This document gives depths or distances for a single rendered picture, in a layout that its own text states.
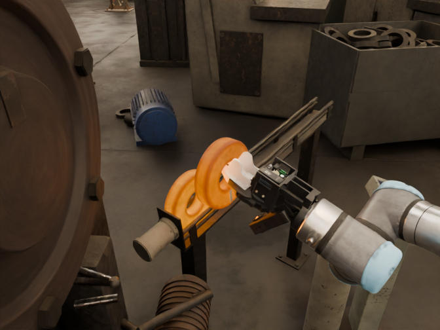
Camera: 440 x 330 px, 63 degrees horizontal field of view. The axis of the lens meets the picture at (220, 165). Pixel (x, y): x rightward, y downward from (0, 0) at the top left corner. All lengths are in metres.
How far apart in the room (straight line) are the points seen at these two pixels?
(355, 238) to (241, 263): 1.10
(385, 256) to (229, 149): 0.34
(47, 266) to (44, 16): 0.20
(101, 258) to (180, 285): 0.33
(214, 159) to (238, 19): 2.28
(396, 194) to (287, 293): 0.91
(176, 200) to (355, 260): 0.40
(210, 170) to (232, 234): 1.17
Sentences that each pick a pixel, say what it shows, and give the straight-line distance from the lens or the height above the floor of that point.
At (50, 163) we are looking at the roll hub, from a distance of 0.29.
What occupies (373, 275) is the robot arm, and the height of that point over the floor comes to 0.78.
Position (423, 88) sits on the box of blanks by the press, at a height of 0.49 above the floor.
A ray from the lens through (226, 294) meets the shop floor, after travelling 1.59.
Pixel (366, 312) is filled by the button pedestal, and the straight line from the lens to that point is 1.43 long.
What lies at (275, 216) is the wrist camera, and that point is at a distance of 0.71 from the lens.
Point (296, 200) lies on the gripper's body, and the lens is 0.67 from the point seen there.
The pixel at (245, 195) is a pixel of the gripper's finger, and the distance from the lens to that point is 0.70.
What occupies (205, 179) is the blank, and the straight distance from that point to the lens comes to 0.70.
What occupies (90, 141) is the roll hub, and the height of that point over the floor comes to 1.08.
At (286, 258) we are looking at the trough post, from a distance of 1.74.
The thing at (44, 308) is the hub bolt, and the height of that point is 1.01.
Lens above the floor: 1.24
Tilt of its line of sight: 31 degrees down
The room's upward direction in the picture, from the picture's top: straight up
